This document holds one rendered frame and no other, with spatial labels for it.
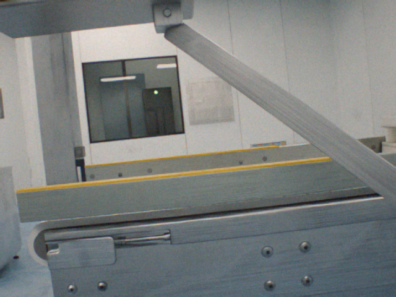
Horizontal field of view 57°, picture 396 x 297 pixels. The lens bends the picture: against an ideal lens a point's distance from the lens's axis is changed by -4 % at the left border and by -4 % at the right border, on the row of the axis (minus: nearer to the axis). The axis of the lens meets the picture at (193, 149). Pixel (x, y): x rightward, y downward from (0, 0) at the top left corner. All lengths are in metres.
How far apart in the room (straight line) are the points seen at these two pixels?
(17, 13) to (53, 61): 0.31
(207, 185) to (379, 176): 0.16
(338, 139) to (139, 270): 0.23
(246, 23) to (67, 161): 5.43
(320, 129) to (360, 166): 0.04
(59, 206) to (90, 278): 0.08
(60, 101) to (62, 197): 0.33
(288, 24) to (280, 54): 0.51
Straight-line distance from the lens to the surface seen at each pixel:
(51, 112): 0.70
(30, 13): 0.41
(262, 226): 0.39
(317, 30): 6.42
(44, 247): 0.43
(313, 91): 6.21
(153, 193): 0.38
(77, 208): 0.40
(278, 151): 0.67
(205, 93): 5.58
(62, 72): 0.70
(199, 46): 0.38
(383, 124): 0.72
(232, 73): 0.36
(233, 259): 0.40
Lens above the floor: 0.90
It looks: 3 degrees down
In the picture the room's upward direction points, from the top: 6 degrees counter-clockwise
